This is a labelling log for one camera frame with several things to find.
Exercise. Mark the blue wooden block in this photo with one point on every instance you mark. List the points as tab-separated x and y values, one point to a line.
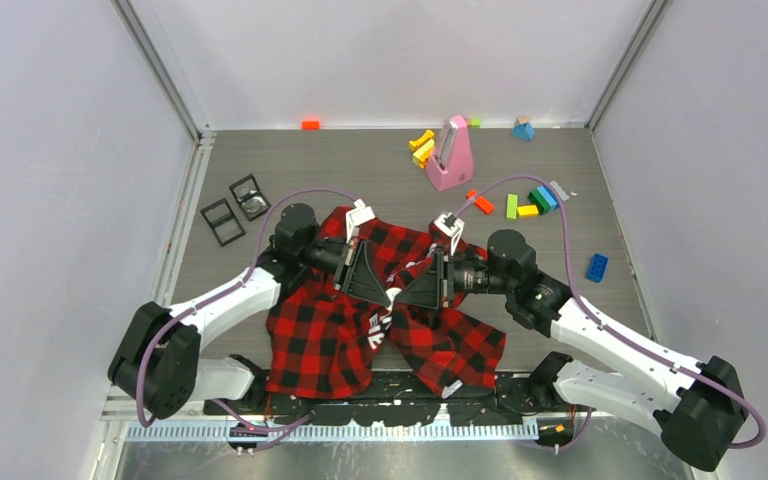
523	129

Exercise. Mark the stacked colourful bricks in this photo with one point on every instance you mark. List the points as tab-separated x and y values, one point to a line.
547	199

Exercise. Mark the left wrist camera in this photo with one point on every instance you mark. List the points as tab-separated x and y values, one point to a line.
357	216

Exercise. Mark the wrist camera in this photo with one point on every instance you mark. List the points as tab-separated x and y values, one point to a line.
357	216
452	227

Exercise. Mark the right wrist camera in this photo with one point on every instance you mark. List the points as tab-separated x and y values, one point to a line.
452	227

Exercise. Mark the red black plaid shirt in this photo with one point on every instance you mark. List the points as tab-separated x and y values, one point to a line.
324	341

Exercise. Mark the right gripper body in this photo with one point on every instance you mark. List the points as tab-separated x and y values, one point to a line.
448	281

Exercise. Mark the orange block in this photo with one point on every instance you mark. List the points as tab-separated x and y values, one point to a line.
310	124

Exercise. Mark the pink metronome box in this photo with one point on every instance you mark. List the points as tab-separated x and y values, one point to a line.
451	162

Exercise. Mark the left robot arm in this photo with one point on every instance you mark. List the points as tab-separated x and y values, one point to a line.
159	362

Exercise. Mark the black display box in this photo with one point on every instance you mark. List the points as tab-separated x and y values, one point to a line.
222	221
249	197

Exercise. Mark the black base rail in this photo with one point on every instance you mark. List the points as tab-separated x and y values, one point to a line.
399	399

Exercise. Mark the orange red brick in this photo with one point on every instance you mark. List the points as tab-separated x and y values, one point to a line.
480	202

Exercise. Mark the yellow toy blocks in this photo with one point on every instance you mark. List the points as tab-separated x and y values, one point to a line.
422	148

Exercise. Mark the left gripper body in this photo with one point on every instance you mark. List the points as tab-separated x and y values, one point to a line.
343	263

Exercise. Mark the blue lego brick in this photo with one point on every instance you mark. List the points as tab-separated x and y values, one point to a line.
597	268

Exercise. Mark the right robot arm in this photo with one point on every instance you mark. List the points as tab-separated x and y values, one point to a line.
695	407

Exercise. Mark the green yellow small bricks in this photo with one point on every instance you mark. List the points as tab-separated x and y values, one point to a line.
514	210

